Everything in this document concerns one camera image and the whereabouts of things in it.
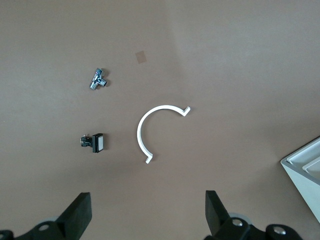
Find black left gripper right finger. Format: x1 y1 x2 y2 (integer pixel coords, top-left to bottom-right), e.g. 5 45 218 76
203 190 252 240

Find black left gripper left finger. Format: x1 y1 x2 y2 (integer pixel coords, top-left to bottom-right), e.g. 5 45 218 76
14 191 93 240

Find white drawer cabinet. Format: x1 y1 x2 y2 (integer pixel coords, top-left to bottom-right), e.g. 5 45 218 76
279 136 320 225

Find black square pushbutton white face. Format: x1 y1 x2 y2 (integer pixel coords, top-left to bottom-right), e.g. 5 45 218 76
79 133 105 154

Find small blue electronic part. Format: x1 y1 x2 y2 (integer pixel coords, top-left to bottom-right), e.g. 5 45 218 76
88 67 109 90

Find brown tape patch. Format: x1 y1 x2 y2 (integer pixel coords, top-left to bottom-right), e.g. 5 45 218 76
134 50 147 64

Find white curved plastic bracket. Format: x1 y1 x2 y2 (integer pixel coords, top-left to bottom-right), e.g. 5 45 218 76
136 104 192 165

